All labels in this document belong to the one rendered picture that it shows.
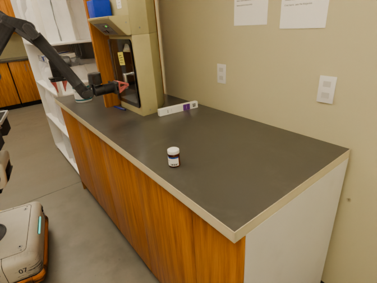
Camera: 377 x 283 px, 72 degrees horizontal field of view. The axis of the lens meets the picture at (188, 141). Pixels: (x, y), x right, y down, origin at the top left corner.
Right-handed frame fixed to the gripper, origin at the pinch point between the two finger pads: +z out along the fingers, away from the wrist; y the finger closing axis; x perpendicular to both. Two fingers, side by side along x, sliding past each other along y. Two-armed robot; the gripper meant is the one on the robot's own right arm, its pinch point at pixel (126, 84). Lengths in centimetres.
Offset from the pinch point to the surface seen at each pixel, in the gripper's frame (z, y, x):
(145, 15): 15.3, -5.3, -36.0
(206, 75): 48, -17, 1
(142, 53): 10.4, -5.3, -16.8
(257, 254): -14, -109, 36
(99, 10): -2.1, 14.6, -40.4
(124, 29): 1.7, -5.2, -29.9
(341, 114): 48, -102, 8
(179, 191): -25, -84, 20
